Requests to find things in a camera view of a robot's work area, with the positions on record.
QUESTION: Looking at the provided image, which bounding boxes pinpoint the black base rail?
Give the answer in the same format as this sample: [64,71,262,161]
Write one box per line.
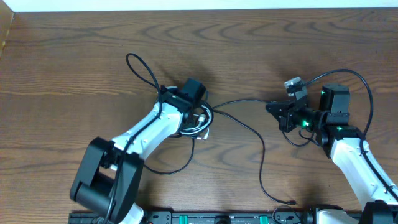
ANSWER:
[68,210,368,224]

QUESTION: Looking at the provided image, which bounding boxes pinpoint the black cable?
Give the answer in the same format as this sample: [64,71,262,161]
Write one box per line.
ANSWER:
[142,98,315,206]

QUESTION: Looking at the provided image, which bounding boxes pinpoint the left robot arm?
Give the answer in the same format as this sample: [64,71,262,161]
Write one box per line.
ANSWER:
[70,78,206,223]

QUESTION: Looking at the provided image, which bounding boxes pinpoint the left camera cable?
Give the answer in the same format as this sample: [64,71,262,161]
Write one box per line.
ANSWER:
[102,52,164,224]

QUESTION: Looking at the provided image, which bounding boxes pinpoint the white cable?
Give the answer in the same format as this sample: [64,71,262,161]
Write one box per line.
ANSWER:
[178,104,215,141]

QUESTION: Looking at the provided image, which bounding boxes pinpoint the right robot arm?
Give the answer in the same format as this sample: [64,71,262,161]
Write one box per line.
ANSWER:
[266,84,397,223]

